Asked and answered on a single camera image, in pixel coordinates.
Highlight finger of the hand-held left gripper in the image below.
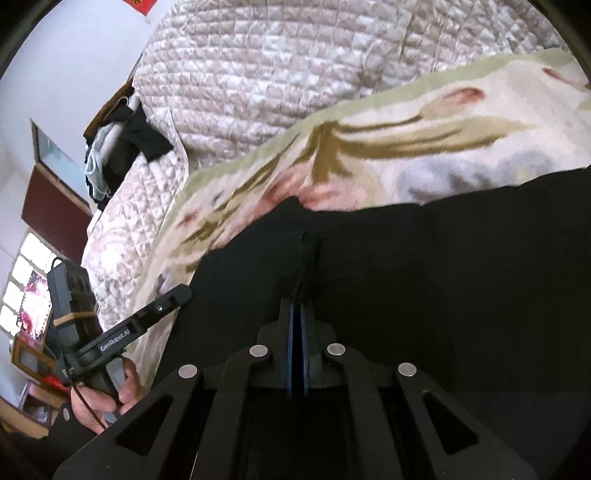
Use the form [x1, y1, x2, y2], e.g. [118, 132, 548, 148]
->
[137, 283, 194, 332]

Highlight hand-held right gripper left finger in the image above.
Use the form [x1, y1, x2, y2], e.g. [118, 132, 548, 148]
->
[53, 298, 295, 480]

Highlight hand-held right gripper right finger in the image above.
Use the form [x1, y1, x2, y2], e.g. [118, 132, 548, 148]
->
[295, 298, 539, 480]

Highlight black pants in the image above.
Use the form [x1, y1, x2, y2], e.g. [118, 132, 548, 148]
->
[148, 168, 591, 480]

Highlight person's left forearm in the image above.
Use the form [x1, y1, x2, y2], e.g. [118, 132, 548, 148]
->
[44, 406, 108, 468]

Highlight person's left hand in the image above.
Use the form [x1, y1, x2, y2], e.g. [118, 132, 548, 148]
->
[71, 359, 148, 435]

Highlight gridded window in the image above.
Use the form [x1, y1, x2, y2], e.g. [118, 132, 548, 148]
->
[0, 232, 52, 340]

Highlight brown wooden furniture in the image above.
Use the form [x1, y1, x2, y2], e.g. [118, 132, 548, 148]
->
[9, 336, 63, 423]

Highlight dark red wooden cabinet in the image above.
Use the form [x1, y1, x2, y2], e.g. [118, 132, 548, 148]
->
[21, 165, 94, 265]

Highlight light blue cloth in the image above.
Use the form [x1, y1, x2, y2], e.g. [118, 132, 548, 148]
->
[83, 133, 112, 197]

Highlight black garment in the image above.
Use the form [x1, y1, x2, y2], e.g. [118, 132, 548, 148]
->
[83, 105, 175, 205]

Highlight floral fleece blanket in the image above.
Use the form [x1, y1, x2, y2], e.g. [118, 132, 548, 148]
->
[136, 48, 591, 324]

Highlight quilted floral bedspread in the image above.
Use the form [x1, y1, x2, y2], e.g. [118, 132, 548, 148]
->
[83, 0, 573, 324]

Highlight black cable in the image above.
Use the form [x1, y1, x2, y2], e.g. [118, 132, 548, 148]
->
[68, 368, 106, 433]

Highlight red paper wall decoration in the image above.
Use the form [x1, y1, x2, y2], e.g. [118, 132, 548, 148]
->
[122, 0, 158, 18]

